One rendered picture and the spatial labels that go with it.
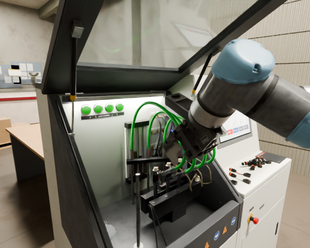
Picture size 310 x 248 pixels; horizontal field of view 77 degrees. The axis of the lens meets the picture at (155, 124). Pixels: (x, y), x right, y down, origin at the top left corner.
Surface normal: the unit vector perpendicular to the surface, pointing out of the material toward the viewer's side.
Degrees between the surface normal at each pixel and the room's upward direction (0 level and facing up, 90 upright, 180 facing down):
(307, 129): 102
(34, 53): 90
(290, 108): 85
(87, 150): 90
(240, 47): 45
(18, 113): 90
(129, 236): 0
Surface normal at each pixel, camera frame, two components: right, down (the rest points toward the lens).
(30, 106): 0.71, 0.17
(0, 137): 0.86, 0.12
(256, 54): 0.18, -0.53
